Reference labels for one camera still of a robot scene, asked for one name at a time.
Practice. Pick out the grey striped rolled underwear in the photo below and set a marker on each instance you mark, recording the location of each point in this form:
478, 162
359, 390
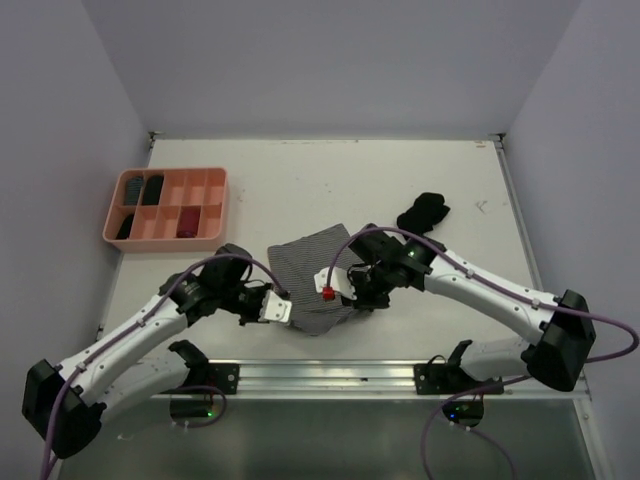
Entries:
132, 190

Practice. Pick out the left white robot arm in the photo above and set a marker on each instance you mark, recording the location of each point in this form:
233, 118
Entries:
68, 402

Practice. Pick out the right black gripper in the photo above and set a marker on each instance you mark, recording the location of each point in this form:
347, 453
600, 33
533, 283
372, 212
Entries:
362, 300

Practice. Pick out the aluminium mounting rail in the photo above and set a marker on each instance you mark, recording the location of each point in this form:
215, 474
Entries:
327, 380

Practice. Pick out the dark red rolled underwear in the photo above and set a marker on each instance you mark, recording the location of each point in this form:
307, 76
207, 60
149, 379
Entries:
188, 222

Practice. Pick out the grey striped underwear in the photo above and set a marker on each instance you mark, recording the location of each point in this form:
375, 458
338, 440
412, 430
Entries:
132, 190
295, 264

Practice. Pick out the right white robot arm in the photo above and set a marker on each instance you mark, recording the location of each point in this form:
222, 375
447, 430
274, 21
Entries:
553, 335

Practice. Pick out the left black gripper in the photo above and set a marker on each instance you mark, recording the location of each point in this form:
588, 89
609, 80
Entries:
253, 318

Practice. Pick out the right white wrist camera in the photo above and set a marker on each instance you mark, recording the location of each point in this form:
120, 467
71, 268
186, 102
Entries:
330, 283

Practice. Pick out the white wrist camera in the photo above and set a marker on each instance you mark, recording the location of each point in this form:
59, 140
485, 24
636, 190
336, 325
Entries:
330, 283
275, 309

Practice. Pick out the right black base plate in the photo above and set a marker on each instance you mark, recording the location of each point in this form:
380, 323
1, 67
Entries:
437, 377

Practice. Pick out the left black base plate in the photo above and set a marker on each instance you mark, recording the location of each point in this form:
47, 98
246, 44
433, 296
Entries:
224, 376

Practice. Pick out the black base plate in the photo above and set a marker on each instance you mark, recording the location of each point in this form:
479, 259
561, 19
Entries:
224, 376
437, 377

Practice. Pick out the pink divided organizer tray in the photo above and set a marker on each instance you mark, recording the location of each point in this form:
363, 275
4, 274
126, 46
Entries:
154, 227

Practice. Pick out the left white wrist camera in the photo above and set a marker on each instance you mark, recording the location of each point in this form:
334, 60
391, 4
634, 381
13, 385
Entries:
275, 309

